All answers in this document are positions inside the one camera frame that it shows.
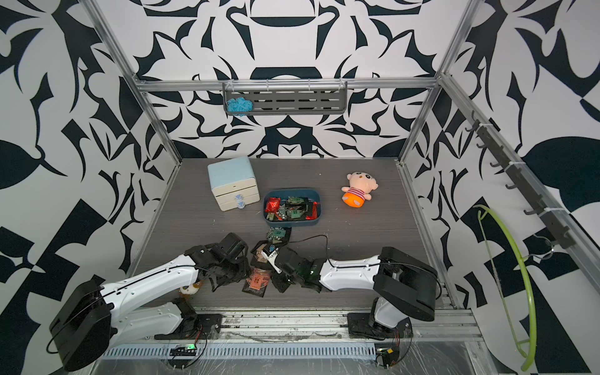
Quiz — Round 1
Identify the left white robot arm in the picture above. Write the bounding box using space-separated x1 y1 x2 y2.
49 233 250 372

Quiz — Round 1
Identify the cyan crumpled cloth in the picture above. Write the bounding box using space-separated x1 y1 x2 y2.
227 97 254 117

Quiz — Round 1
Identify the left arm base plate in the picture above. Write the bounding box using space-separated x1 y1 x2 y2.
154 313 223 341

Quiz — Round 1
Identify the pink baby plush doll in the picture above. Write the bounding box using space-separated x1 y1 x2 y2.
342 172 379 208

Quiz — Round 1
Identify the brown white plush dog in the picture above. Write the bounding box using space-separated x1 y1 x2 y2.
179 281 203 298

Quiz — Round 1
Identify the pink label black tea bag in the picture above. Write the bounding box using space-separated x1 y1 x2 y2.
242 268 272 298

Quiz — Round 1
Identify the grey wall shelf rack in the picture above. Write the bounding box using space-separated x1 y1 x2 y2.
222 79 348 116

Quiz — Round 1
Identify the small red tea bag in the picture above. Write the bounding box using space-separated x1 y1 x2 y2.
265 197 281 214

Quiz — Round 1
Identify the teal label black tea bag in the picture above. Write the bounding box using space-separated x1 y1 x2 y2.
285 196 309 220

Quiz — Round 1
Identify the teal plastic storage box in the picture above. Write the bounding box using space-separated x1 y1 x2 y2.
262 188 322 228

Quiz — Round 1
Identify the green hoop tube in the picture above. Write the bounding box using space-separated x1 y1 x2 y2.
472 204 538 372

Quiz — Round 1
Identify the black wall hook rail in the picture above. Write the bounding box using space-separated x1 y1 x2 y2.
469 119 576 249

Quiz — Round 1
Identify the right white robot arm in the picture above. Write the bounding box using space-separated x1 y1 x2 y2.
267 247 438 329

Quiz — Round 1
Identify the light blue drawer box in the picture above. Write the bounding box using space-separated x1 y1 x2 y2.
207 156 260 211

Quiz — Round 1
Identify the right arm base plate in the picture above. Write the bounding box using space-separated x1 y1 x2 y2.
347 312 414 341

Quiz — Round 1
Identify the yellow label black tea bag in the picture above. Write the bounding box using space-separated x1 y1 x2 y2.
250 240 273 271

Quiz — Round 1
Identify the green tea bag top pile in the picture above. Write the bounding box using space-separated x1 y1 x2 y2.
267 227 292 244

